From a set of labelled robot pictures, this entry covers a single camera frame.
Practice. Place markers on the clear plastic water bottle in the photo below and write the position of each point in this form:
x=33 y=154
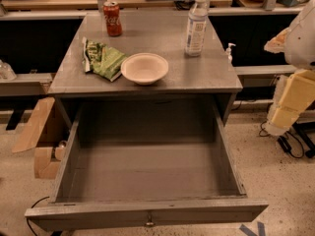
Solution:
x=196 y=27

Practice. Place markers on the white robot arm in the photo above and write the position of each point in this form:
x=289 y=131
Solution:
x=297 y=41

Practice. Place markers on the white pump dispenser bottle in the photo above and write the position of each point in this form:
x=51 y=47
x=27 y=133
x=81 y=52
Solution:
x=228 y=51

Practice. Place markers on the grey cabinet with top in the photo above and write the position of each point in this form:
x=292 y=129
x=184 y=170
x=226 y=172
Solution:
x=146 y=31

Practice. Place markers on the open grey top drawer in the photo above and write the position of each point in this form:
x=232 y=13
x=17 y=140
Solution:
x=129 y=158

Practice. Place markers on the metal drawer knob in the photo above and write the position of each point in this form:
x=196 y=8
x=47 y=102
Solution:
x=149 y=222

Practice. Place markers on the white paper bowl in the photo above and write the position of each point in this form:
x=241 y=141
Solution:
x=144 y=68

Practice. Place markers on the green chip bag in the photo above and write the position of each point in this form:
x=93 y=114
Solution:
x=102 y=60

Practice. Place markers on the red cola can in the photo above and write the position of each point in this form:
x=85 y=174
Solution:
x=111 y=12

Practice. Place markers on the brown cardboard box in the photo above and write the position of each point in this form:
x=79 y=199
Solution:
x=46 y=134

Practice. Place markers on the clear plastic container left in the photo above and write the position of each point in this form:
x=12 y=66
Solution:
x=6 y=72

